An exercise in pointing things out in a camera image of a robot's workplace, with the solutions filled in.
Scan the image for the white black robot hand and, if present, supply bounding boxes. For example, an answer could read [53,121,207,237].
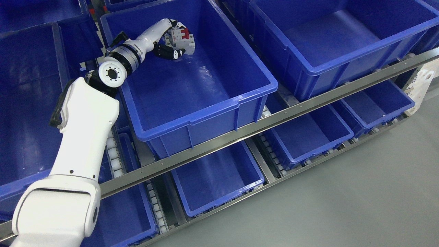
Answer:
[135,18,186,62]

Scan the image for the white circuit breaker red switch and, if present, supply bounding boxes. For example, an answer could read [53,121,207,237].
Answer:
[164,28,195,55]

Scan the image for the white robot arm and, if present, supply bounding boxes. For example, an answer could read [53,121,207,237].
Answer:
[11,33,154,247]

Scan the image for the large blue bin centre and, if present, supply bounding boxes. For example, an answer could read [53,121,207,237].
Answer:
[101,0,278,158]

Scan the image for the large blue bin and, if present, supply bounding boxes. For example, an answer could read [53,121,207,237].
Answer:
[101,0,278,158]
[248,0,438,101]
[0,23,70,221]

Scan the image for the large blue bin left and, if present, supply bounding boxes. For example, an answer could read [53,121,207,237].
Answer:
[0,23,70,221]

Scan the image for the lower blue bin centre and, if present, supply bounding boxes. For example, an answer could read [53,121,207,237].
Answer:
[171,141,265,217]

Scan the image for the large blue bin right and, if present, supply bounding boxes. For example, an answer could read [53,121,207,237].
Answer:
[248,0,438,101]

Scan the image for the lower blue bin left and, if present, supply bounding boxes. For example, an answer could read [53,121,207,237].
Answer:
[77,129,159,247]

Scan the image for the lower blue bin far right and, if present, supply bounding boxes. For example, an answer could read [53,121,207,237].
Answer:
[332,80,415,139]

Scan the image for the steel shelf rail frame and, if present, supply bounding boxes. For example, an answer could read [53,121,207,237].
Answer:
[0,46,439,247]

